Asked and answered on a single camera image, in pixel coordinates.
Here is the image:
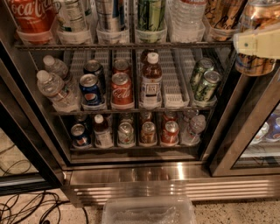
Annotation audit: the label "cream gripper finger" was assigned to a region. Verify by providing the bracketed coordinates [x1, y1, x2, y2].
[233, 24, 280, 60]

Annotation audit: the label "rear green can middle shelf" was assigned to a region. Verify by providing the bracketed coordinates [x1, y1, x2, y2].
[190, 58, 214, 91]

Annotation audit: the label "front green can middle shelf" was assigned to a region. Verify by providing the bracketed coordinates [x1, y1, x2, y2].
[194, 71, 221, 102]

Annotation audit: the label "clear water bottle top shelf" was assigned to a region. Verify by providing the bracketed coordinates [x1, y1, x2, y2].
[171, 0, 207, 43]

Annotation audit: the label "white can behind right door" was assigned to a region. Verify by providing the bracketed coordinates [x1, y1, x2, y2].
[251, 122, 270, 144]

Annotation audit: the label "blue can behind right door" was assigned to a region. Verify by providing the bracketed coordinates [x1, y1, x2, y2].
[265, 113, 280, 142]

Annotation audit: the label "empty white shelf tray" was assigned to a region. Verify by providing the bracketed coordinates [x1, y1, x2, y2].
[159, 49, 190, 109]

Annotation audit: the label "right fridge glass door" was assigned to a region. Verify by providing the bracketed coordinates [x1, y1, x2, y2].
[210, 68, 280, 177]

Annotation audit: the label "fridge glass door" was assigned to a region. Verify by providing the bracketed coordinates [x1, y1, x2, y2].
[0, 43, 63, 196]
[210, 68, 280, 177]

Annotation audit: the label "brown tea bottle middle shelf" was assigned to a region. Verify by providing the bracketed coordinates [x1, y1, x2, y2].
[140, 52, 162, 109]

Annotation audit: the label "red Coca-Cola can bottom shelf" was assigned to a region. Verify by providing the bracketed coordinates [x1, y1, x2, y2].
[161, 121, 179, 144]

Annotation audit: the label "red coca-cola can shelf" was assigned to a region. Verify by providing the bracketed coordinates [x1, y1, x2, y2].
[6, 0, 55, 45]
[111, 73, 133, 106]
[161, 121, 179, 144]

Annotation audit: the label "red can behind Coca-Cola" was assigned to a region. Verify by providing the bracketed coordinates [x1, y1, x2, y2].
[113, 59, 131, 76]

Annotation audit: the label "orange can bottom shelf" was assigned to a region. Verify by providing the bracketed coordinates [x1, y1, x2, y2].
[140, 122, 156, 144]

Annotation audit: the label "red Coca-Cola can middle shelf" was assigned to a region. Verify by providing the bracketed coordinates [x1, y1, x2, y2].
[111, 73, 133, 106]

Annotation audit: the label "silver blue can top shelf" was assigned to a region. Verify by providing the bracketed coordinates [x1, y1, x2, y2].
[95, 0, 126, 44]

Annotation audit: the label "silver green can bottom shelf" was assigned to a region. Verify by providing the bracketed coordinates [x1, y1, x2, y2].
[117, 122, 135, 146]

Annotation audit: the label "silver green can shelf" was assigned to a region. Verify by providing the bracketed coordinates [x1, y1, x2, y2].
[53, 0, 91, 45]
[117, 122, 135, 146]

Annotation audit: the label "dark can behind Pepsi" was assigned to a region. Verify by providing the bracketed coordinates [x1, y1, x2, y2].
[83, 59, 106, 94]

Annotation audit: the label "blue Pepsi can middle shelf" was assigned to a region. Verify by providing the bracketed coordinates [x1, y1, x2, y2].
[79, 73, 104, 106]

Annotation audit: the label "blue pepsi can shelf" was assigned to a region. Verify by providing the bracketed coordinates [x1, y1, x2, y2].
[71, 123, 91, 146]
[79, 73, 104, 106]

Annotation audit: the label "tea bottle bottom shelf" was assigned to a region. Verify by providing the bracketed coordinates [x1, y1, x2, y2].
[94, 114, 113, 148]

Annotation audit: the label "silver green can top shelf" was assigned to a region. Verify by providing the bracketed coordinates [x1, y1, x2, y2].
[53, 0, 91, 45]

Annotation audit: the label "blue Pepsi can bottom shelf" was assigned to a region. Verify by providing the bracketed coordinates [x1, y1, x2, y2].
[71, 123, 91, 146]

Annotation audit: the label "front water bottle middle shelf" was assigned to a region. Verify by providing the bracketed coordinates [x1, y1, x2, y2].
[37, 70, 80, 113]

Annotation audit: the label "rear water bottle middle shelf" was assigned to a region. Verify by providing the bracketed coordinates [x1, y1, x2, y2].
[43, 55, 76, 89]

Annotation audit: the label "stainless fridge base grille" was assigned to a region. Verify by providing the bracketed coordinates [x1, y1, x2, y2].
[62, 162, 280, 207]

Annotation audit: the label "red Coca-Cola can top shelf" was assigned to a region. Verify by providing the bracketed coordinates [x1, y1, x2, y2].
[6, 0, 55, 45]

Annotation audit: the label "left fridge glass door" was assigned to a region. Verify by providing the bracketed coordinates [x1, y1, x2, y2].
[0, 43, 63, 196]

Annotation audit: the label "clear plastic bin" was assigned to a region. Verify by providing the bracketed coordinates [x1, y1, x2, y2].
[101, 196, 197, 224]

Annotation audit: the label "black floor cables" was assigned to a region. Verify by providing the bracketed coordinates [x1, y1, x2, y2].
[0, 143, 89, 224]

